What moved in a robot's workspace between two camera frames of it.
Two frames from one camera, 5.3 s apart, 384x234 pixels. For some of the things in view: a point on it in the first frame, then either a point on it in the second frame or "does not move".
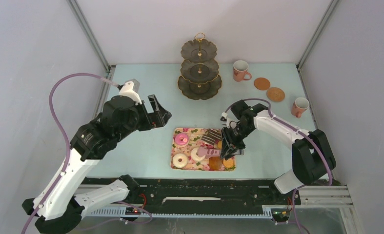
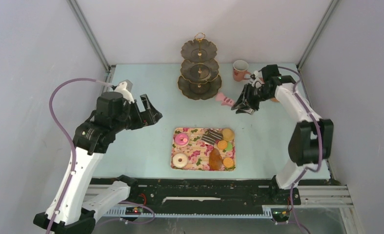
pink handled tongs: x=203 y=152 -> x=228 y=101
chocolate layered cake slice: x=212 y=136 does not move
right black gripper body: x=234 y=138 -> x=252 y=96
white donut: x=179 y=160 does not move
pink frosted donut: x=181 y=139 does not move
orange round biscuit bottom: x=228 y=163 does not move
